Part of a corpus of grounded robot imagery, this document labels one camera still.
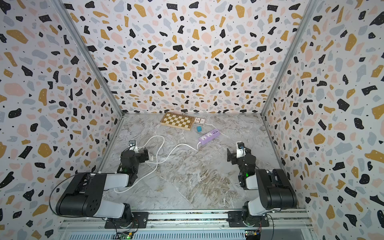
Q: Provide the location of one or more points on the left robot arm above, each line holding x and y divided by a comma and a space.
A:
83, 197

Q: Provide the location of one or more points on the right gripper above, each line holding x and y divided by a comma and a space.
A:
235, 156

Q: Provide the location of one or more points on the purple power strip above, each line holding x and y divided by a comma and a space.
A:
209, 136

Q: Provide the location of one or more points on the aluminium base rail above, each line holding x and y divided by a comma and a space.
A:
291, 224

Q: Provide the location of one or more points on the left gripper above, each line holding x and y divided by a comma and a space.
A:
143, 154

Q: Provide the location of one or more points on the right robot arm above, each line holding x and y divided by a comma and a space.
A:
275, 190

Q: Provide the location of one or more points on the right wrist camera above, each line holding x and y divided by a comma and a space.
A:
241, 150

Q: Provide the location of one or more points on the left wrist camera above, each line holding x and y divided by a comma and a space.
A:
133, 146

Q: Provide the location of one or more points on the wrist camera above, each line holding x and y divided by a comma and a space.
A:
133, 146
241, 150

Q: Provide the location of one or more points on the wooden chessboard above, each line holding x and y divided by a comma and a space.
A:
178, 121

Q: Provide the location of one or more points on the playing card box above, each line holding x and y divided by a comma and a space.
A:
200, 121

